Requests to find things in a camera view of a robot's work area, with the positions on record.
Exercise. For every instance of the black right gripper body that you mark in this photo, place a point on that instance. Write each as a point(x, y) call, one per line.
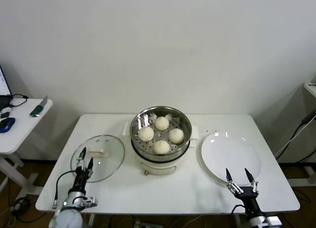
point(248, 192)

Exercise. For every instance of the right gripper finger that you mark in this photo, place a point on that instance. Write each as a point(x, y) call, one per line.
point(248, 175)
point(228, 175)

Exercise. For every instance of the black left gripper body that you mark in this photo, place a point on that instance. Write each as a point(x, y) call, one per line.
point(82, 178)

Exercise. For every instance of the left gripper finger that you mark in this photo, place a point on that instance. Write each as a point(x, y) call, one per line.
point(81, 160)
point(90, 165)

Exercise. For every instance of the white steamed baozi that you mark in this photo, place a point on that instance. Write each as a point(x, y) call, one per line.
point(161, 147)
point(161, 123)
point(146, 134)
point(176, 135)

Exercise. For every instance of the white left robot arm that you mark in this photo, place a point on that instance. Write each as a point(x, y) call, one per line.
point(66, 218)

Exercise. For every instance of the stainless steel steamer basket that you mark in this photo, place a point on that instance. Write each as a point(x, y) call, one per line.
point(138, 122)

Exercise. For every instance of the white round plate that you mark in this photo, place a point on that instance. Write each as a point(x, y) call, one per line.
point(230, 154)

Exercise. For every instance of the white side table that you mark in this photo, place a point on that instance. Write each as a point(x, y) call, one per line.
point(24, 129)

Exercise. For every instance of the black floor power adapter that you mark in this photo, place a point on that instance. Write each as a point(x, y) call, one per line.
point(19, 204)

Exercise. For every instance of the white electric cooker base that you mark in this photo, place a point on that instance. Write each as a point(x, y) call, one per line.
point(160, 167)

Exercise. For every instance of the white floor power strip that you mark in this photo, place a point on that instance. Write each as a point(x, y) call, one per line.
point(145, 224)

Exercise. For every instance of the blue computer mouse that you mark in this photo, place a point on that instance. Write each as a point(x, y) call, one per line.
point(7, 124)

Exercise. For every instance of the small black dongle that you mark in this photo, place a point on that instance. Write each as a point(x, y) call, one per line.
point(5, 113)

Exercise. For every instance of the black laptop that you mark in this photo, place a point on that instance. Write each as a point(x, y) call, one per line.
point(3, 101)

